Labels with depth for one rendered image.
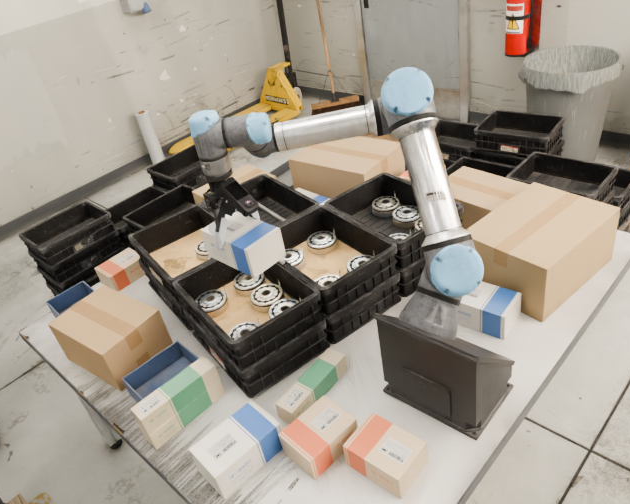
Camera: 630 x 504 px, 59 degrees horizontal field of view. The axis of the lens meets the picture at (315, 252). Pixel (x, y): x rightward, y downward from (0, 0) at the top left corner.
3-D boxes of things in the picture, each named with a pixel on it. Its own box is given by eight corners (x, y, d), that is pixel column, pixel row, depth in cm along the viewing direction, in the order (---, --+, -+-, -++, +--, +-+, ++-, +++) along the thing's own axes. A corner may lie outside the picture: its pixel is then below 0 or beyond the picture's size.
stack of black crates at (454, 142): (496, 179, 346) (497, 128, 327) (471, 201, 330) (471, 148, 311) (440, 166, 371) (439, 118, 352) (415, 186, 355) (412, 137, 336)
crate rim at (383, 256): (400, 251, 170) (399, 245, 169) (323, 298, 158) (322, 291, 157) (322, 209, 199) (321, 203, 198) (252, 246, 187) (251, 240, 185)
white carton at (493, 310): (520, 315, 168) (521, 293, 163) (504, 340, 161) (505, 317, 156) (459, 296, 180) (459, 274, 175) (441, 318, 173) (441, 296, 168)
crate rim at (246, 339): (323, 298, 158) (322, 291, 157) (234, 352, 146) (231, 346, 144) (252, 246, 187) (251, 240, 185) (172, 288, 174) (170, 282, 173)
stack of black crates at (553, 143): (563, 192, 322) (571, 117, 296) (537, 219, 304) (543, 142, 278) (496, 176, 348) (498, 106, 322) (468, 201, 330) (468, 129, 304)
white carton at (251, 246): (286, 255, 153) (280, 228, 148) (254, 278, 146) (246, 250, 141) (240, 235, 165) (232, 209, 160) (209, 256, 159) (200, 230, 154)
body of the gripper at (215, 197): (228, 200, 154) (217, 161, 148) (248, 207, 149) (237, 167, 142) (207, 213, 150) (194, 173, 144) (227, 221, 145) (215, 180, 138)
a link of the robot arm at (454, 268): (481, 287, 136) (421, 76, 138) (493, 290, 121) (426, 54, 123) (433, 300, 137) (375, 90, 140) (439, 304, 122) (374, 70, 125)
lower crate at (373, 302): (404, 302, 182) (402, 273, 175) (333, 349, 170) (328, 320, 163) (330, 255, 211) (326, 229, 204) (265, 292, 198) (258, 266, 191)
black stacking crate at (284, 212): (325, 231, 204) (321, 205, 198) (259, 268, 192) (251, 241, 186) (269, 198, 233) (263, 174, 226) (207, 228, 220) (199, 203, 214)
